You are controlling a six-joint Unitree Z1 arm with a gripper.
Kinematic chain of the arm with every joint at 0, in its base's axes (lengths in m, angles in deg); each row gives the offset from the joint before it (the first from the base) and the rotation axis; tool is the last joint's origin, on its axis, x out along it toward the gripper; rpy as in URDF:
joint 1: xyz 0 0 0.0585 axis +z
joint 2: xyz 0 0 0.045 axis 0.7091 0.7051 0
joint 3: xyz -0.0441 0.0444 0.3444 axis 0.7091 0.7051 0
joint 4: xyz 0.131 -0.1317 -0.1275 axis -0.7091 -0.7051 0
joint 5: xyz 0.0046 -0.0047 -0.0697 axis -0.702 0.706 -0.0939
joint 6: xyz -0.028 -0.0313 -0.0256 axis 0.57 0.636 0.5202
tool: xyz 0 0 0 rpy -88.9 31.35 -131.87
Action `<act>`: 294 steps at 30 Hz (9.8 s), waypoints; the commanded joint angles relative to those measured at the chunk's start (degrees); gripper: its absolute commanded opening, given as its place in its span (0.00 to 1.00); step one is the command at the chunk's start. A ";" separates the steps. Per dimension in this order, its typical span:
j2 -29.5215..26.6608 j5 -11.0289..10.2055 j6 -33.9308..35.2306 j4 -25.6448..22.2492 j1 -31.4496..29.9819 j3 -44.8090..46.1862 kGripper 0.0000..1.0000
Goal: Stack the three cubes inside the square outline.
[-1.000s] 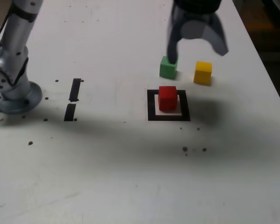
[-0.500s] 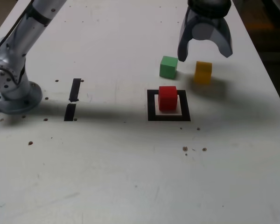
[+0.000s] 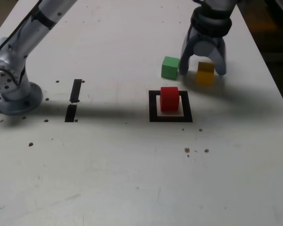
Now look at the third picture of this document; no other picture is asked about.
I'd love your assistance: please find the red cube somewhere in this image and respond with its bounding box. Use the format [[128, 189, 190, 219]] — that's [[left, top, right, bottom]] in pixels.
[[159, 86, 180, 112]]

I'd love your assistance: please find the black tape strip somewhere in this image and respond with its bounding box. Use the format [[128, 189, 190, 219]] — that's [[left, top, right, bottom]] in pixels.
[[64, 79, 83, 123]]

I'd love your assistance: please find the yellow cube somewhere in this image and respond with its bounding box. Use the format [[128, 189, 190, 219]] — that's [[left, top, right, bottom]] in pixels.
[[195, 61, 215, 85]]

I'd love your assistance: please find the black tape square outline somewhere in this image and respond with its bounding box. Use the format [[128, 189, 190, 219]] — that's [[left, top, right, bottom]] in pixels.
[[148, 90, 193, 123]]

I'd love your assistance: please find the green cube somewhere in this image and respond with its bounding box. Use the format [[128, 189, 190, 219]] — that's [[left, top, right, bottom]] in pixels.
[[161, 56, 181, 80]]

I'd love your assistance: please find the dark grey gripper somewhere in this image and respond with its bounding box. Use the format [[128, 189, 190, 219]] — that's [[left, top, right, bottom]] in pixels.
[[179, 24, 227, 76]]

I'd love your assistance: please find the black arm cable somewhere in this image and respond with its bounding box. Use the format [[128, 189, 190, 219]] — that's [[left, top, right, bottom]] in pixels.
[[0, 0, 43, 61]]

